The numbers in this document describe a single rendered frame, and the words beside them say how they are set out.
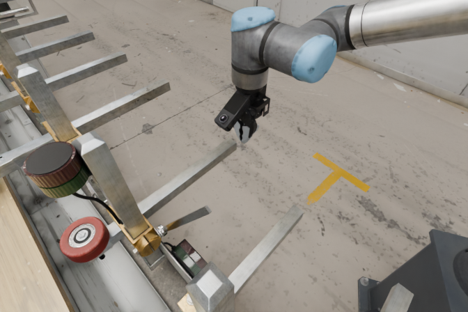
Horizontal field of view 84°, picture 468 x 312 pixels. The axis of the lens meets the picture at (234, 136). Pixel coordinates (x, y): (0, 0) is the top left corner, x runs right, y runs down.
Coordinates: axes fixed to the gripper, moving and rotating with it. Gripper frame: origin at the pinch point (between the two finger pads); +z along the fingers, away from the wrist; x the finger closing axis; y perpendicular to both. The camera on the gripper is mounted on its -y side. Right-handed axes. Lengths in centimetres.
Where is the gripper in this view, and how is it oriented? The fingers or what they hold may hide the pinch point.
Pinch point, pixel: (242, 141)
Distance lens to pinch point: 78.5
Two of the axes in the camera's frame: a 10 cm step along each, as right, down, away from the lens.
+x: -7.2, -4.9, 4.9
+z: 0.0, 7.0, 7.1
